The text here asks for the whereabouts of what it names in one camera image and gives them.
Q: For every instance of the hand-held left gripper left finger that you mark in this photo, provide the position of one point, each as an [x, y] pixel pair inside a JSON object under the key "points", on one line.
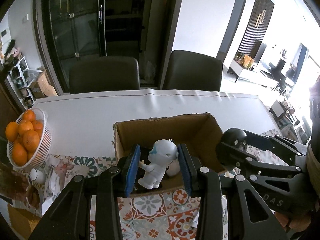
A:
{"points": [[131, 172]]}

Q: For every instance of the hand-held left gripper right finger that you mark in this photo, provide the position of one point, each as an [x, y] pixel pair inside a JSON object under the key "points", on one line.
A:
{"points": [[186, 172]]}

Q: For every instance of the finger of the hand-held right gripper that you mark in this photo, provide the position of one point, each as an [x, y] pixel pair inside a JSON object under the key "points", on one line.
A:
{"points": [[240, 158], [280, 146]]}

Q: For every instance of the pink round night light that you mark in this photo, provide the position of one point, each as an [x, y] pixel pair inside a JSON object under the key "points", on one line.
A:
{"points": [[173, 170]]}

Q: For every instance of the black round device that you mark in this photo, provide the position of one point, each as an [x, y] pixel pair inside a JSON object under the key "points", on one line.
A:
{"points": [[233, 137]]}

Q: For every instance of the white robot figurine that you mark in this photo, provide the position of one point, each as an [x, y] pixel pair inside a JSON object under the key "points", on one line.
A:
{"points": [[160, 155]]}

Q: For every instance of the brown cardboard box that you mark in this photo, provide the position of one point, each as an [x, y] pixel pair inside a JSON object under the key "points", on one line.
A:
{"points": [[175, 127]]}

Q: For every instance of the person's right hand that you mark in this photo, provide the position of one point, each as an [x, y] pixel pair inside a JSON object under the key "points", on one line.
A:
{"points": [[297, 225]]}

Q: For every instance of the person's clothed body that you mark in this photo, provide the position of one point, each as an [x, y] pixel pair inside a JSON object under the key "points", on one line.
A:
{"points": [[315, 130]]}

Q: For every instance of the floral tissue pack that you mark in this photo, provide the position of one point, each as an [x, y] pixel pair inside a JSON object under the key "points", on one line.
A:
{"points": [[62, 171]]}

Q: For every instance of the white tv cabinet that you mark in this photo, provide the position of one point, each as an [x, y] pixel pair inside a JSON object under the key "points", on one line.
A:
{"points": [[252, 73]]}

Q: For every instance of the small white cup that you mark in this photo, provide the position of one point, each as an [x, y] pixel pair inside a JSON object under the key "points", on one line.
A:
{"points": [[37, 175]]}

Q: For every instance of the white slatted fruit basket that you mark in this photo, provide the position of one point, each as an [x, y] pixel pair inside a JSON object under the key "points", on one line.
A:
{"points": [[37, 155]]}

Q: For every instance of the dark dining chair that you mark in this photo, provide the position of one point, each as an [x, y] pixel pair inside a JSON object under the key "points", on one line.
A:
{"points": [[105, 75], [193, 71]]}

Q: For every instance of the small brown bowl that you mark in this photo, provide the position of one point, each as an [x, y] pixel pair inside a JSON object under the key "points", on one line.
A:
{"points": [[33, 197]]}

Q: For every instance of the pile of oranges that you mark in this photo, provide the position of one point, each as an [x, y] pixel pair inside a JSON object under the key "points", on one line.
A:
{"points": [[25, 135]]}

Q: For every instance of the dried flower bunch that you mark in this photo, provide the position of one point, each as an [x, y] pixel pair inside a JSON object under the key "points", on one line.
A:
{"points": [[13, 182]]}

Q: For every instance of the yellow flat box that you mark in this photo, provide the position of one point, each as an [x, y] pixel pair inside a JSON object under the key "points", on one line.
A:
{"points": [[20, 221]]}

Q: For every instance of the open cardboard carton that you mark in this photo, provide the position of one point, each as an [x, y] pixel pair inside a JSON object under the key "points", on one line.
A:
{"points": [[43, 85]]}

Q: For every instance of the dark interior door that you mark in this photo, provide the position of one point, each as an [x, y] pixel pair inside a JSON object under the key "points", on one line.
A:
{"points": [[232, 27]]}

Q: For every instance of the white cube shelf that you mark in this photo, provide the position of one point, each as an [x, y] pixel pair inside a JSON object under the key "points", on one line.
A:
{"points": [[21, 80]]}

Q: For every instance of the dark framed glass door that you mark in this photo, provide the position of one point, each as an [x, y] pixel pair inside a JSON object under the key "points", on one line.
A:
{"points": [[75, 30]]}

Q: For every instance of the dark slatted wall panel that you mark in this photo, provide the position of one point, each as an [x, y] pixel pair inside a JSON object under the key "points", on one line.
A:
{"points": [[255, 25]]}

